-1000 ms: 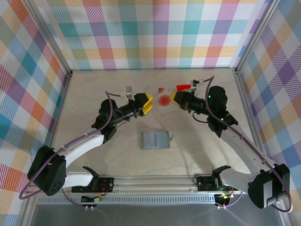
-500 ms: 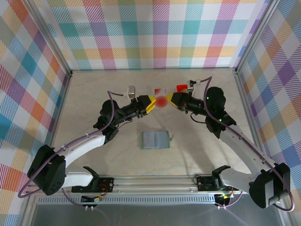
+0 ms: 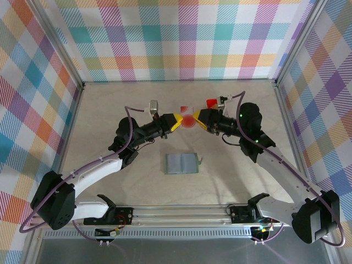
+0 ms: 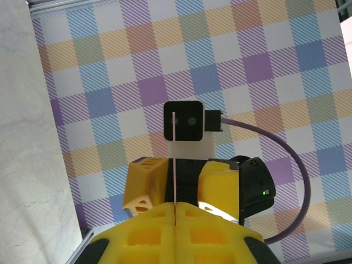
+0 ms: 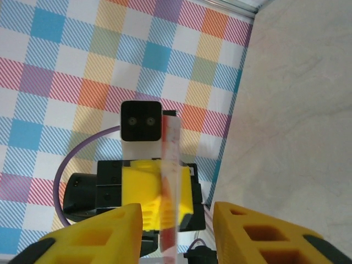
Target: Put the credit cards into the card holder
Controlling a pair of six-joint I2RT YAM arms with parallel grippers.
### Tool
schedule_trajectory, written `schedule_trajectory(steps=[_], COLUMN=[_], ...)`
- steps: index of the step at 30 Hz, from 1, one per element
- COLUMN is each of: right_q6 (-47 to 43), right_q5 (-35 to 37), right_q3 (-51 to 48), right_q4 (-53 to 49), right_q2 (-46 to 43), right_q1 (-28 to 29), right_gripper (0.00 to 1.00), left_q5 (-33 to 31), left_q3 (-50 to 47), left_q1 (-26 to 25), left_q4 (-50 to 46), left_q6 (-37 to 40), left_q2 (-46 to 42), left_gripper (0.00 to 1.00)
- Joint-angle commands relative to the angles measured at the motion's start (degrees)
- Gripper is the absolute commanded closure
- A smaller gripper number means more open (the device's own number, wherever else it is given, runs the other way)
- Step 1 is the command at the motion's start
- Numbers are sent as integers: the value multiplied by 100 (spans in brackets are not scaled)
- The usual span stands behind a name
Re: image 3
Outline green card holder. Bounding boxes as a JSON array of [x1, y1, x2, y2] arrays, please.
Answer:
[[164, 152, 204, 175]]

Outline grey metal sheet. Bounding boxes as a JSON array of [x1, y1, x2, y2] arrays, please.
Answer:
[[24, 228, 340, 264]]

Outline aluminium side rail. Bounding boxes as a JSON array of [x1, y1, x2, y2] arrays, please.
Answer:
[[59, 86, 85, 166], [273, 84, 317, 204]]

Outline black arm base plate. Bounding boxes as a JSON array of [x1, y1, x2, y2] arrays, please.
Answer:
[[229, 205, 281, 224], [84, 206, 135, 226]]

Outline aluminium mounting rail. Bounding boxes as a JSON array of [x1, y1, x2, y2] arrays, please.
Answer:
[[29, 202, 334, 229]]

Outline aluminium frame post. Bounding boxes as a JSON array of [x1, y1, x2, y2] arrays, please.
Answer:
[[32, 0, 85, 90], [274, 0, 328, 86]]

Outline slotted metal cable duct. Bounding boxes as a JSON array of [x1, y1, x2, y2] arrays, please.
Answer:
[[43, 229, 255, 240]]

